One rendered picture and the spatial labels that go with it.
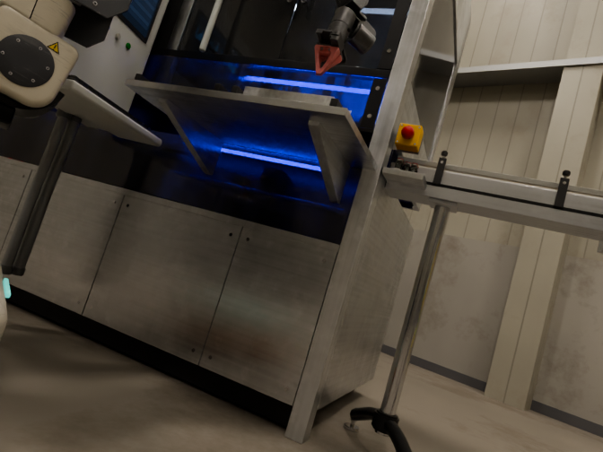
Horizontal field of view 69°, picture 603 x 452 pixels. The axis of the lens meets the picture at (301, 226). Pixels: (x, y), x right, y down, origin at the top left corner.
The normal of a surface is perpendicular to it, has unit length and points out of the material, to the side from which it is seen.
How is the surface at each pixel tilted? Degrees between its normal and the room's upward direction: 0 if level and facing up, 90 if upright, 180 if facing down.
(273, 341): 90
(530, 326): 90
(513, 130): 90
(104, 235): 90
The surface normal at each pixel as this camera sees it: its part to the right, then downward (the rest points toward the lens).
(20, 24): 0.58, 0.07
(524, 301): -0.59, -0.27
